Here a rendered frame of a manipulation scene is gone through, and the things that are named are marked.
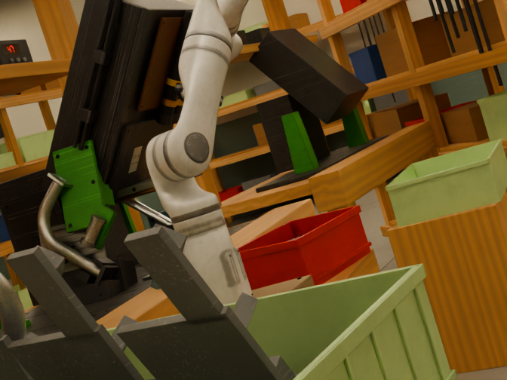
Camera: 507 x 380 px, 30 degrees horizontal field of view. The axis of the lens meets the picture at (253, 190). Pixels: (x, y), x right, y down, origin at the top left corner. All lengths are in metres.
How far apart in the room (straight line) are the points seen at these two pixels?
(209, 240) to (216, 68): 0.31
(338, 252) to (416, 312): 1.04
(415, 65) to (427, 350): 4.24
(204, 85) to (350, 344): 0.82
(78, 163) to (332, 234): 0.65
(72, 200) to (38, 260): 1.34
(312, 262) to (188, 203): 0.54
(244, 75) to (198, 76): 10.28
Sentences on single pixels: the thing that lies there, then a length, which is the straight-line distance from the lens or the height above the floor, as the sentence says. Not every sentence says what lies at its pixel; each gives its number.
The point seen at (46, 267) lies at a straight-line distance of 1.04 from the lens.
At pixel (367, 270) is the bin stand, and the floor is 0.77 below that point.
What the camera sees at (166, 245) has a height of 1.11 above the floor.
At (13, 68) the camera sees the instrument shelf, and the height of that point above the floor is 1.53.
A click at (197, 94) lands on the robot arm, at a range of 1.69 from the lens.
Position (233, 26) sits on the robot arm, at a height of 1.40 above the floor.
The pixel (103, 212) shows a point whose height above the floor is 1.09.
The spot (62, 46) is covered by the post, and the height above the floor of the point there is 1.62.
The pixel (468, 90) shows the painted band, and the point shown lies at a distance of 11.11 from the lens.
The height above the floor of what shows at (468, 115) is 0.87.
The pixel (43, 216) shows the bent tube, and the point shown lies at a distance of 2.38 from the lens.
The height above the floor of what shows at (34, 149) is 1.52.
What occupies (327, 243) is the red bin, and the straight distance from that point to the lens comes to 2.19.
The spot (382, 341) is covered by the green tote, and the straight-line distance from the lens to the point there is 1.08.
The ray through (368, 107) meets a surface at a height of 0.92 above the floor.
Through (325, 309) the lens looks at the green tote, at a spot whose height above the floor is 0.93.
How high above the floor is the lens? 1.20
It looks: 4 degrees down
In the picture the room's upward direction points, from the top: 18 degrees counter-clockwise
